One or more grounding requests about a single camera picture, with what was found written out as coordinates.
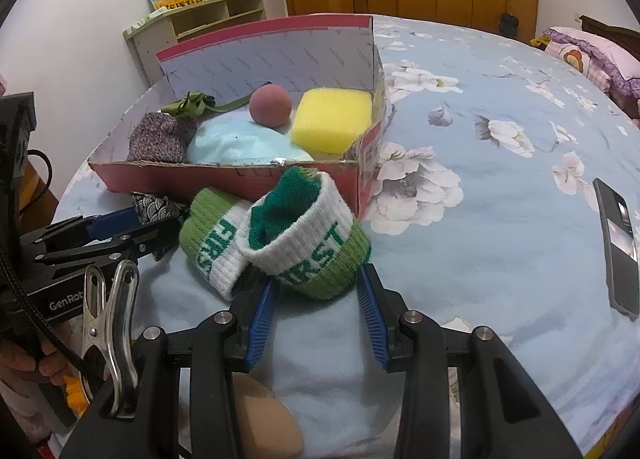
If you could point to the blue floral bedsheet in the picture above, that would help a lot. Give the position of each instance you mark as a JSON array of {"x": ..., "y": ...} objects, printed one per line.
[{"x": 500, "y": 239}]

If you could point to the yellow plush toy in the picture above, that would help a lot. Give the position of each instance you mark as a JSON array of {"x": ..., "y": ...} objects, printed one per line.
[{"x": 537, "y": 42}]

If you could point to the pink foam ball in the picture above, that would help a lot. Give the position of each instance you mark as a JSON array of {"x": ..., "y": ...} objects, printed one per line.
[{"x": 270, "y": 106}]

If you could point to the dark wave pattern cloth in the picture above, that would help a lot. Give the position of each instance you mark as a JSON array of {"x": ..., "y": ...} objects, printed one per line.
[{"x": 155, "y": 209}]

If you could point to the grey knitted cloth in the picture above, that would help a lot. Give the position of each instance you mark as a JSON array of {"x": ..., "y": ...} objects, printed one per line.
[{"x": 160, "y": 139}]

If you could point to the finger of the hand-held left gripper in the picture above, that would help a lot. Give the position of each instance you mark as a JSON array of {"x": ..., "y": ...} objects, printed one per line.
[
  {"x": 107, "y": 226},
  {"x": 125, "y": 241}
]

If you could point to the pink cardboard box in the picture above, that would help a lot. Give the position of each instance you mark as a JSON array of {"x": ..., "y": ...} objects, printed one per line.
[{"x": 320, "y": 184}]

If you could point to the yellow sponge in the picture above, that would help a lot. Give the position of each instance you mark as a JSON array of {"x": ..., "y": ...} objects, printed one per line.
[{"x": 330, "y": 119}]

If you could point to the green white knitted sock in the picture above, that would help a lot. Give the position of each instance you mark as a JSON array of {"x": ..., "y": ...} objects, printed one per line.
[
  {"x": 210, "y": 224},
  {"x": 320, "y": 249}
]

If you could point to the black smartphone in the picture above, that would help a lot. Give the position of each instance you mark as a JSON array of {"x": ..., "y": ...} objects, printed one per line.
[{"x": 615, "y": 249}]

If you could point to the person's left hand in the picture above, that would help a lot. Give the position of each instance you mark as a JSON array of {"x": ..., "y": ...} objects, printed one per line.
[{"x": 25, "y": 359}]

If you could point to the pink cartoon print pillow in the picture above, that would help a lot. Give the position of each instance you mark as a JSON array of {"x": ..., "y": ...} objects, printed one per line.
[{"x": 600, "y": 54}]

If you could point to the pale green shelf unit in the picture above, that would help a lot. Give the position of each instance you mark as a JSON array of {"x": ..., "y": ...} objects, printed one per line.
[{"x": 150, "y": 44}]

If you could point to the green booklet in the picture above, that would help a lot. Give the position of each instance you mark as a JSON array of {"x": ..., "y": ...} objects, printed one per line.
[{"x": 147, "y": 18}]

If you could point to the black hanging bag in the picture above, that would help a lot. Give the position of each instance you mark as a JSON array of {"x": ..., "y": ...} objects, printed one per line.
[{"x": 510, "y": 25}]

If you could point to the beige makeup sponge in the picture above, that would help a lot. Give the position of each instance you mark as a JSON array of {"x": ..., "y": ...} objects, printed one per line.
[{"x": 270, "y": 419}]

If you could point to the light blue cloth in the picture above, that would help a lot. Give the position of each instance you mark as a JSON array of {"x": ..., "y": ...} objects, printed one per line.
[{"x": 240, "y": 144}]

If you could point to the metal spring clip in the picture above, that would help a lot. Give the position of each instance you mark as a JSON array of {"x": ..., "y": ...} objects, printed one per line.
[{"x": 112, "y": 329}]

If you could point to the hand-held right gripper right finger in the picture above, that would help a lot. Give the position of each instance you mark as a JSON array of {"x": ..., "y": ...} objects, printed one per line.
[{"x": 372, "y": 319}]

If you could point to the green ribbon bow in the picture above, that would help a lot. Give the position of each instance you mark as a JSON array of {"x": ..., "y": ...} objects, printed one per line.
[{"x": 187, "y": 104}]

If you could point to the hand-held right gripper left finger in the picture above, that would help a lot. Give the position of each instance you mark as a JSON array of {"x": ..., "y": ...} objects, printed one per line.
[{"x": 260, "y": 324}]

